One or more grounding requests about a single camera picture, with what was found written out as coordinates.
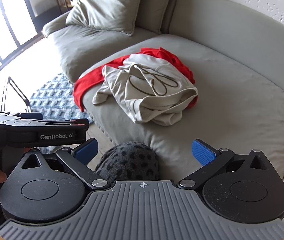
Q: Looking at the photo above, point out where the blue white patterned rug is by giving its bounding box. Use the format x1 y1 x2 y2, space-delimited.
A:
29 73 93 124

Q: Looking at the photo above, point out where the dark spotted knee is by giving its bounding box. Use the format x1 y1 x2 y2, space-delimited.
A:
95 141 159 184

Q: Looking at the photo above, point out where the large grey throw pillow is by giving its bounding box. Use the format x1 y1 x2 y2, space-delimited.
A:
66 0 140 36

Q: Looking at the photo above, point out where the black metal chair frame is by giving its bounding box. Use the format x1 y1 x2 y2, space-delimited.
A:
0 76 32 114

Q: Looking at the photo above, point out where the white hoodie with cursive lettering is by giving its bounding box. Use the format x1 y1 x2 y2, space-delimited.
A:
92 54 198 126

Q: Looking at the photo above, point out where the red sweater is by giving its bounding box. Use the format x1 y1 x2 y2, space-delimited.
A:
73 47 195 112

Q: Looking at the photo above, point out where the grey green sofa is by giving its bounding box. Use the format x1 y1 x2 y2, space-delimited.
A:
43 0 284 181

